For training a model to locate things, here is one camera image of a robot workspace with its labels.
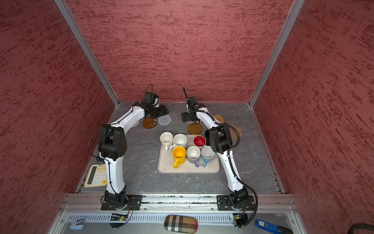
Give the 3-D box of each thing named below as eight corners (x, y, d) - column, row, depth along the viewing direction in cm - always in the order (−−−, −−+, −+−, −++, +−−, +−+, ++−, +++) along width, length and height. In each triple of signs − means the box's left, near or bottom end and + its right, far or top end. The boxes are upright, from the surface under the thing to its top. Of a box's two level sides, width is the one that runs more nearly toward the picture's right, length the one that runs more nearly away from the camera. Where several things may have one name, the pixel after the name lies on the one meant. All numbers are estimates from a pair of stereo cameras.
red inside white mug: (193, 150, 93) (193, 146, 88) (193, 140, 98) (193, 135, 93) (205, 150, 93) (206, 146, 88) (205, 140, 98) (205, 135, 93)
